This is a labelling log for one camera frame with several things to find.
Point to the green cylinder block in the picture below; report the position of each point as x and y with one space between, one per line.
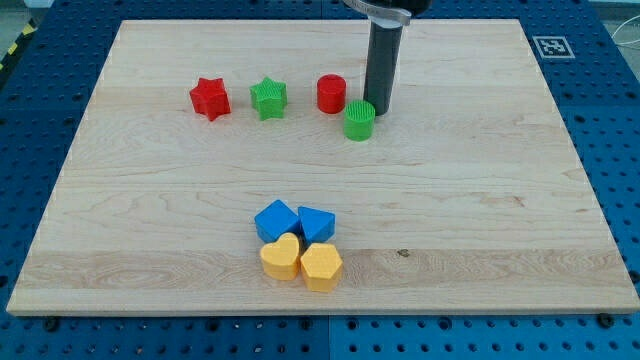
359 118

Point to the blue triangle block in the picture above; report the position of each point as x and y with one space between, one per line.
318 226

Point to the blue cube block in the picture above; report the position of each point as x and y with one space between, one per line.
275 220

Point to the yellow hexagon block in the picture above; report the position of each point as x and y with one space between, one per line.
322 267

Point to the yellow heart block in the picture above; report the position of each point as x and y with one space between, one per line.
281 259

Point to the red cylinder block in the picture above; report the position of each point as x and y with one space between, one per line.
331 93

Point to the light wooden board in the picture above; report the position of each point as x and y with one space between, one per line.
468 198

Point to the green star block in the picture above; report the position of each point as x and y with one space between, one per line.
269 98

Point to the red star block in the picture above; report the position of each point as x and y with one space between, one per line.
210 98

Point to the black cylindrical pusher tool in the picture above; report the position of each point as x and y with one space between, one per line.
387 18

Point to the white fiducial marker tag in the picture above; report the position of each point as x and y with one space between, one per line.
553 47

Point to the black bolt left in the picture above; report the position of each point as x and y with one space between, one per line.
51 324

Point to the black bolt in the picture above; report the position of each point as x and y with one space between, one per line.
51 324
605 320

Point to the black bolt right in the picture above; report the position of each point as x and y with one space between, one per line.
605 320

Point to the yellow black hazard tape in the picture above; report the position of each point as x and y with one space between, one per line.
18 46

